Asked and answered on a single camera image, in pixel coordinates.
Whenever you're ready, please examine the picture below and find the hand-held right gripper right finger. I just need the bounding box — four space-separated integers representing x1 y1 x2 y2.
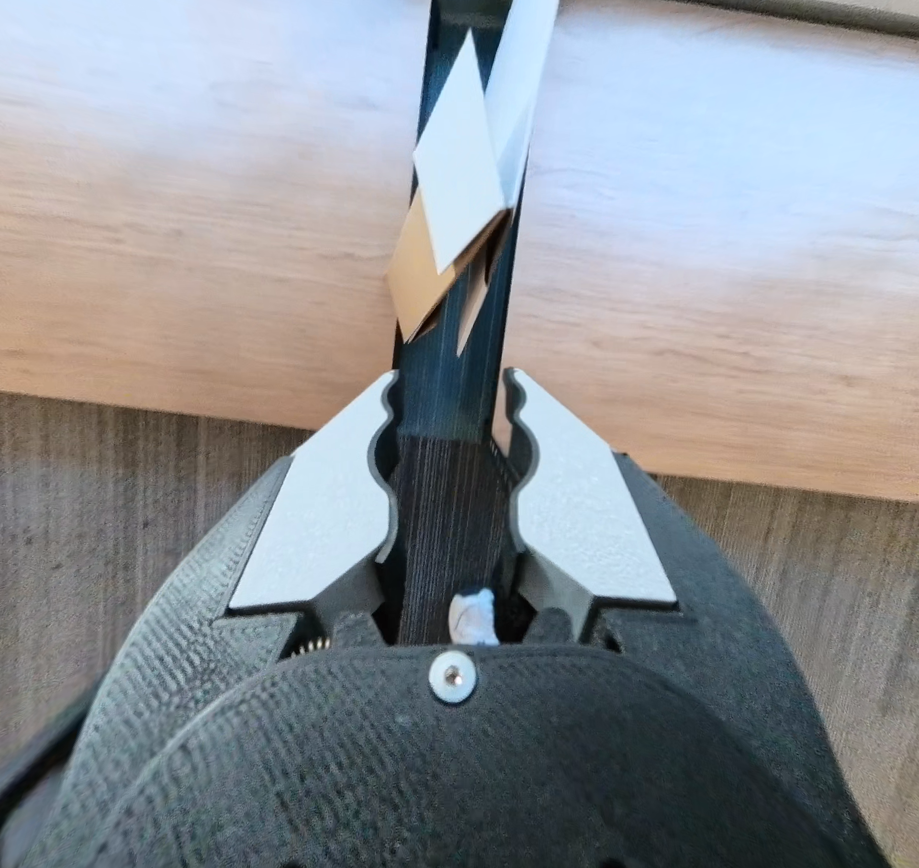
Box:
503 367 679 631

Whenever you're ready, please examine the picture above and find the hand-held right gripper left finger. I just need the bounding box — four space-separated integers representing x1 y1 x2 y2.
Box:
228 370 402 623

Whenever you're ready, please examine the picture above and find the tan cardboard sheet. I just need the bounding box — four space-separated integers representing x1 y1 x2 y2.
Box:
386 189 468 345

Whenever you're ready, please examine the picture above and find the long white cardboard sheet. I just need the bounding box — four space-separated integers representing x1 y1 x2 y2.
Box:
484 0 573 201

